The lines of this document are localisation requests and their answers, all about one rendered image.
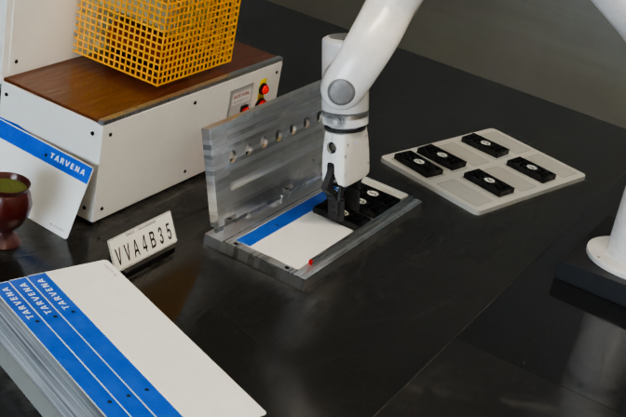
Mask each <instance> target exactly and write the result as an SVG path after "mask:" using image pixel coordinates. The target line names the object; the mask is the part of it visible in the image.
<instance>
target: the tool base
mask: <svg viewBox="0 0 626 417"><path fill-rule="evenodd" d="M322 183H323V179H322V173H321V179H320V180H319V181H317V182H314V183H312V184H310V185H309V186H308V187H306V188H302V187H303V186H304V184H303V183H301V184H299V185H297V186H295V187H293V188H290V189H288V190H286V189H284V188H282V192H283V194H281V195H279V196H277V197H275V198H273V199H271V200H269V201H267V205H268V208H267V209H265V210H263V211H261V212H259V213H257V214H256V215H254V216H252V217H250V218H249V219H246V217H248V214H247V213H245V214H243V215H241V216H240V217H238V218H236V219H232V220H228V219H225V225H223V226H221V227H219V228H218V227H214V229H212V230H210V231H209V232H208V233H206V234H205V235H204V241H203V244H205V245H208V246H210V247H212V248H214V249H217V250H219V251H221V252H222V253H224V254H226V255H228V256H230V257H233V258H235V259H237V260H239V261H241V262H244V263H246V264H248V265H249V266H251V267H253V268H256V269H258V270H260V271H262V272H264V273H266V274H268V275H270V276H273V277H275V278H276V279H279V280H281V281H283V282H285V283H287V284H289V285H291V286H293V287H295V288H297V289H299V290H302V291H304V290H305V289H307V288H308V287H310V286H311V285H313V284H314V283H316V282H317V281H319V280H320V279H322V278H323V277H325V276H327V275H328V274H330V273H331V272H332V271H333V270H334V269H336V268H337V267H339V266H340V265H342V264H343V263H345V262H347V261H348V260H350V259H351V258H353V257H354V256H356V255H357V254H359V253H360V252H361V251H363V250H364V249H366V248H368V247H369V246H371V245H372V244H373V243H374V242H376V241H377V240H379V239H380V238H382V237H383V236H385V235H386V234H388V233H389V232H391V231H392V230H394V229H395V228H397V227H398V226H400V225H401V224H403V223H404V222H406V221H408V220H409V219H411V218H412V217H413V216H415V215H416V214H417V213H418V212H420V210H421V207H422V203H423V201H421V200H418V199H416V198H415V199H413V200H412V201H411V202H409V203H408V204H406V205H405V206H403V207H402V208H400V209H398V210H396V211H395V212H393V213H392V214H390V215H389V216H387V217H386V218H385V219H384V220H382V221H381V222H379V223H377V224H375V225H374V226H372V227H371V228H369V229H368V230H366V231H365V232H363V233H362V234H360V235H358V236H357V237H355V238H354V239H352V240H350V241H349V242H347V243H346V244H345V245H344V246H342V247H341V248H339V249H337V250H336V251H334V252H333V253H331V254H329V255H328V256H326V257H325V258H323V259H322V260H320V261H319V262H317V263H315V264H314V265H310V264H307V265H305V266H303V267H302V268H300V269H298V270H297V269H294V268H292V267H291V266H289V265H287V264H285V263H283V262H280V261H277V260H275V259H273V258H271V257H269V256H267V255H265V254H264V253H261V252H259V251H257V250H255V249H252V248H250V247H248V246H246V245H243V244H241V243H239V242H238V241H236V240H237V238H239V237H241V236H243V235H245V234H247V233H249V232H250V231H251V230H253V229H255V228H257V227H259V226H260V225H262V224H264V223H266V222H268V221H270V220H272V219H274V218H275V217H277V216H279V215H280V214H282V213H283V212H285V211H287V210H289V209H291V208H293V207H295V206H297V205H298V204H300V203H302V202H304V201H306V200H307V199H309V198H310V197H312V196H314V195H316V194H318V193H320V192H321V191H322V190H321V186H322ZM234 242H237V243H238V245H235V244H234ZM285 266H288V267H290V269H285Z"/></svg>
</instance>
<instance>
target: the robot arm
mask: <svg viewBox="0 0 626 417"><path fill-rule="evenodd" d="M424 1H425V0H365V2H364V4H363V6H362V8H361V11H360V13H359V15H358V17H357V18H356V19H355V21H354V23H353V25H352V27H351V29H350V31H349V33H342V34H329V35H327V36H325V37H323V39H322V79H321V83H320V93H321V123H322V124H323V125H324V129H326V130H325V135H324V142H323V152H322V179H323V183H322V186H321V190H322V191H323V192H324V193H325V194H326V195H327V199H328V218H329V219H330V220H334V221H339V222H343V221H344V220H345V207H346V208H348V209H352V210H354V211H357V212H359V211H360V197H361V192H359V191H360V190H361V181H362V179H363V177H365V176H366V175H367V174H368V173H369V166H370V163H369V141H368V132H367V127H366V125H367V124H368V123H369V89H370V87H371V86H372V85H373V83H374V81H375V80H376V78H377V77H378V76H379V75H380V73H381V72H382V70H383V69H384V67H385V66H386V64H387V63H388V61H389V59H390V58H391V56H392V54H393V53H394V51H395V49H396V48H397V46H398V44H399V43H400V42H401V39H402V37H403V35H404V33H405V32H406V30H407V28H408V26H409V24H410V22H411V20H412V18H413V17H414V15H415V13H416V12H417V10H418V9H419V8H420V7H421V5H422V4H423V2H424ZM591 1H592V2H593V4H594V5H595V6H596V7H597V8H598V9H599V11H600V12H601V13H602V14H603V15H604V16H605V18H606V19H607V20H608V21H609V22H610V24H611V25H612V26H613V27H614V28H615V30H616V31H617V32H618V33H619V35H620V36H621V37H622V38H623V40H624V41H625V42H626V0H591ZM334 180H336V181H337V183H336V182H333V181H334ZM334 186H335V187H339V189H338V193H337V192H336V191H335V190H334V188H333V187H334ZM345 187H346V188H347V189H344V188H345ZM343 194H344V200H343ZM586 252H587V254H588V256H589V258H590V259H591V260H592V261H593V262H594V263H596V264H597V265H598V266H600V267H601V268H603V269H604V270H606V271H607V272H609V273H611V274H613V275H615V276H619V277H621V278H624V279H626V185H625V189H624V192H623V195H622V198H621V201H620V204H619V209H618V213H617V216H616V219H615V221H614V225H613V228H612V231H611V235H608V236H598V237H596V238H593V239H591V240H590V241H589V242H588V244H587V248H586Z"/></svg>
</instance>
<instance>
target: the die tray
mask: <svg viewBox="0 0 626 417"><path fill-rule="evenodd" d="M473 133H476V134H478V135H480V136H482V137H484V138H486V139H488V140H490V141H493V142H495V143H497V144H499V145H502V146H504V147H506V148H508V149H510V151H509V154H508V155H503V156H501V157H499V158H495V157H493V156H491V155H488V154H486V153H484V152H482V151H480V150H478V149H476V148H474V147H471V146H469V145H467V144H466V143H464V142H462V141H461V139H462V137H463V136H466V135H469V134H466V135H462V136H458V137H454V138H451V139H448V140H444V141H437V142H434V143H430V144H433V145H435V146H437V147H439V148H441V149H443V150H444V151H446V152H448V153H450V154H452V155H455V156H457V157H459V158H461V159H463V160H465V161H467V164H466V166H465V167H463V168H459V169H456V170H453V171H452V170H450V169H448V168H445V167H443V166H441V165H439V164H438V163H436V162H434V161H432V160H430V159H428V158H426V157H424V156H423V155H420V156H422V157H424V158H426V159H427V160H428V161H430V162H431V163H433V164H435V165H437V166H438V167H440V168H442V169H443V173H442V175H438V176H434V177H430V178H426V177H424V176H422V175H421V174H419V173H417V172H416V171H414V170H412V169H411V168H408V167H407V166H405V165H404V164H403V163H401V162H399V161H397V160H396V159H394V155H395V154H396V153H393V154H389V155H383V156H382V158H381V162H382V163H383V164H385V165H387V166H389V167H391V168H393V169H395V170H397V171H398V172H400V173H401V174H403V175H404V176H406V177H408V178H410V179H412V180H413V181H415V182H418V183H419V184H421V185H423V186H425V187H426V188H428V189H430V190H431V191H433V192H434V193H436V194H438V195H440V196H442V197H444V198H446V199H447V200H449V201H451V202H453V203H455V204H456V205H458V206H460V207H461V208H463V209H465V210H467V211H468V212H470V213H472V214H474V215H482V214H484V213H487V212H490V211H493V210H496V209H501V208H504V207H506V206H509V205H512V204H515V203H518V202H521V201H524V200H526V199H529V198H532V197H535V196H538V195H543V194H546V193H548V192H550V191H553V190H556V189H559V188H562V187H565V186H567V185H570V184H573V183H576V182H581V181H584V179H585V174H584V173H582V172H580V171H578V170H576V169H574V168H571V167H569V166H568V165H566V164H564V163H562V162H560V161H558V160H556V159H554V158H552V157H550V156H548V155H545V154H543V153H541V152H540V151H538V150H536V149H534V148H532V147H530V146H528V145H526V144H524V143H522V142H520V141H517V140H515V139H514V138H512V137H510V136H508V135H506V134H504V133H502V132H500V131H498V130H496V129H494V128H489V129H485V130H481V131H477V132H473ZM422 146H425V145H422ZM422 146H418V147H415V148H411V149H407V150H403V151H400V152H397V153H401V152H406V151H410V150H411V151H413V152H415V153H416V154H417V148H419V147H422ZM418 155H419V154H418ZM518 156H520V157H522V158H524V159H526V160H528V161H531V162H533V163H535V164H537V165H539V166H541V167H543V168H545V169H547V170H549V171H551V172H553V173H555V174H556V177H555V180H552V181H549V182H545V183H541V182H538V181H536V180H534V179H532V178H530V177H528V176H526V175H524V174H523V173H521V172H520V171H518V170H516V169H514V168H511V167H509V166H507V161H508V160H510V159H513V158H515V157H518ZM477 168H479V169H481V170H483V171H484V172H486V173H488V174H490V175H492V176H494V177H496V178H497V179H499V180H501V181H503V182H505V183H506V184H508V185H510V186H512V187H514V188H515V189H514V192H513V194H509V195H504V196H502V197H498V196H496V195H494V194H492V193H490V192H488V191H486V190H485V189H483V188H482V187H480V186H478V185H477V184H475V183H473V182H470V181H469V180H467V179H465V178H463V177H464V173H465V172H467V171H471V170H474V169H477Z"/></svg>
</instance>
